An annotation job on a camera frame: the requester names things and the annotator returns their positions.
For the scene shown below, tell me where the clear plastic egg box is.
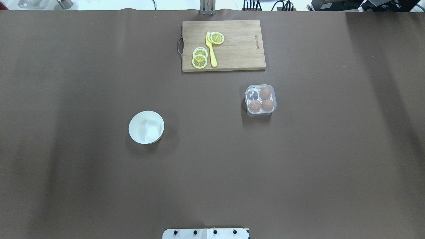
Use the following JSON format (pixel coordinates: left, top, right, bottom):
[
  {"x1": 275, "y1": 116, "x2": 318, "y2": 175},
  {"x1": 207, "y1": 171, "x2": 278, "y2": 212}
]
[{"x1": 244, "y1": 84, "x2": 277, "y2": 117}]

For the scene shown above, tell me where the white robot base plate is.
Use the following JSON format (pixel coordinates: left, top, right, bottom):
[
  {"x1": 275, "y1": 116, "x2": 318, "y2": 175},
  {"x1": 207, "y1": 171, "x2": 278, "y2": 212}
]
[{"x1": 162, "y1": 228, "x2": 250, "y2": 239}]

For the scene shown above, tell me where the brown egg in box near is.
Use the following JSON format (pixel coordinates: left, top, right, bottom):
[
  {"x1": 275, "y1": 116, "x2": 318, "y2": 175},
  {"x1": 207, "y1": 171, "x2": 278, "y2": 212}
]
[{"x1": 261, "y1": 99, "x2": 274, "y2": 112}]

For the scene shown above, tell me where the lemon slice upper pair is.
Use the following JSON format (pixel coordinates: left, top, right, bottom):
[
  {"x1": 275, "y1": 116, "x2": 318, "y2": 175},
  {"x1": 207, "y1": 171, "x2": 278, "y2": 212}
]
[{"x1": 193, "y1": 47, "x2": 208, "y2": 58}]

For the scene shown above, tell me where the yellow plastic knife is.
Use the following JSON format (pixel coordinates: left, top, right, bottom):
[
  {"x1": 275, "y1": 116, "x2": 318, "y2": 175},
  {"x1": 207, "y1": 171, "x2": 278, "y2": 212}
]
[{"x1": 205, "y1": 31, "x2": 217, "y2": 68}]

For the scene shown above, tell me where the wooden cutting board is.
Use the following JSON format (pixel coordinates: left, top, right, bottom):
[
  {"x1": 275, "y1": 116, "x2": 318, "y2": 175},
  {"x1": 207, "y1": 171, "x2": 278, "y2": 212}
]
[{"x1": 182, "y1": 20, "x2": 267, "y2": 72}]

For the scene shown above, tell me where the brown egg in box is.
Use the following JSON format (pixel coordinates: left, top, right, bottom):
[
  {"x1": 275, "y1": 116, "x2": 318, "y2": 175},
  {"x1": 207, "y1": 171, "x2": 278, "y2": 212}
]
[
  {"x1": 261, "y1": 99, "x2": 274, "y2": 112},
  {"x1": 259, "y1": 87, "x2": 272, "y2": 100}
]

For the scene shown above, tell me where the brown egg from bowl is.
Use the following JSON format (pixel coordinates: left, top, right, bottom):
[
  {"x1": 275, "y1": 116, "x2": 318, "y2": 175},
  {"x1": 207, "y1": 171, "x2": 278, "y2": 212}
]
[{"x1": 248, "y1": 100, "x2": 262, "y2": 114}]

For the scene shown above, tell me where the white ceramic bowl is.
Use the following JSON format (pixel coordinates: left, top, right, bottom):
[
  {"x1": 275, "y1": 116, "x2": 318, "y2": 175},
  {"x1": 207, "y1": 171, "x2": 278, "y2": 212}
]
[{"x1": 128, "y1": 111, "x2": 165, "y2": 145}]

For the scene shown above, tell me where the lemon slice single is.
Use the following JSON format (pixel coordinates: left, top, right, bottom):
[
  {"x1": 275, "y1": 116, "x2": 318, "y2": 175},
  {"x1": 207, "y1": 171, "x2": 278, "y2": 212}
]
[{"x1": 208, "y1": 32, "x2": 224, "y2": 45}]

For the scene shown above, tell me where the brown egg in box far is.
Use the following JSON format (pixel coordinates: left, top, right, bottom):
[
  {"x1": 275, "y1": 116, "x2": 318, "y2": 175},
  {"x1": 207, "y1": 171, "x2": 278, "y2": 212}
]
[{"x1": 259, "y1": 87, "x2": 272, "y2": 100}]

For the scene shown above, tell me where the aluminium frame post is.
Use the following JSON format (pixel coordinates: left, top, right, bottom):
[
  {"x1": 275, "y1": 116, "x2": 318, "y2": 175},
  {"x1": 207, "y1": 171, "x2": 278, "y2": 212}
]
[{"x1": 200, "y1": 0, "x2": 216, "y2": 16}]

